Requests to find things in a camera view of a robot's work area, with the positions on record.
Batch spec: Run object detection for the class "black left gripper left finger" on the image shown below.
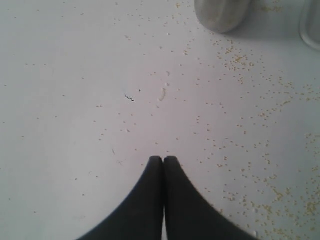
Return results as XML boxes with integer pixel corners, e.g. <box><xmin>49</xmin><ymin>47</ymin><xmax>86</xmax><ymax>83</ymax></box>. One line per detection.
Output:
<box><xmin>80</xmin><ymin>156</ymin><xmax>164</xmax><ymax>240</ymax></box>

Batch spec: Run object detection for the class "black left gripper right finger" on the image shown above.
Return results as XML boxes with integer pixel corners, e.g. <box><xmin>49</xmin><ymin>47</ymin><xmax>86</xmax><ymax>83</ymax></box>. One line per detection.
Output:
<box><xmin>163</xmin><ymin>156</ymin><xmax>255</xmax><ymax>240</ymax></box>

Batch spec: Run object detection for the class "stainless steel cup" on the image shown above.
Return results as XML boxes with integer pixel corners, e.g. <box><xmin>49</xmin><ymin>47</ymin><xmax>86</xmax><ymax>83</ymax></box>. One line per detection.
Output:
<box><xmin>194</xmin><ymin>0</ymin><xmax>252</xmax><ymax>34</ymax></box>

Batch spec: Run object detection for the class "white plastic tray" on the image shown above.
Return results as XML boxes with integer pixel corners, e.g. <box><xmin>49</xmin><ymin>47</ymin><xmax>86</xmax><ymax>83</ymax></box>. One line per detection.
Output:
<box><xmin>299</xmin><ymin>0</ymin><xmax>320</xmax><ymax>51</ymax></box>

